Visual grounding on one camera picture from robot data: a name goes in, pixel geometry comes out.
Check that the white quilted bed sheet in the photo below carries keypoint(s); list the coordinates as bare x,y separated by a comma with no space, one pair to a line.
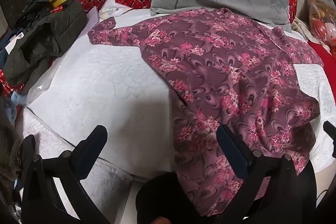
105,87

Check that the plain red cloth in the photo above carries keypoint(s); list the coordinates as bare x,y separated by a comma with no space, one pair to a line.
324,56

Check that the dark olive jacket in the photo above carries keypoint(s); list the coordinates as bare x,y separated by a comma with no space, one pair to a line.
47,35

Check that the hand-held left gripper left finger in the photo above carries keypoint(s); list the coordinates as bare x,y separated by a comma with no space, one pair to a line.
92,145

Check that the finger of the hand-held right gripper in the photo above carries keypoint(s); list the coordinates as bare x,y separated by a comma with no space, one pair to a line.
330,129

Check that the purple floral shirt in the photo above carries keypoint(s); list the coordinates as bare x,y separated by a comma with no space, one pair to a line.
210,61

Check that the grey furry cloth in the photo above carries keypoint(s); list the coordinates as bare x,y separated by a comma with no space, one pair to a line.
8,150

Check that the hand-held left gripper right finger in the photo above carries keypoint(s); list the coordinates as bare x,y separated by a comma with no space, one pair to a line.
231,148

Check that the stuffed toy in plastic bag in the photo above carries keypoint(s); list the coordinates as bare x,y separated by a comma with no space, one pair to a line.
323,19

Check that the white paper sheets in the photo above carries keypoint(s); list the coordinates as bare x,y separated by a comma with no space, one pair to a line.
107,10

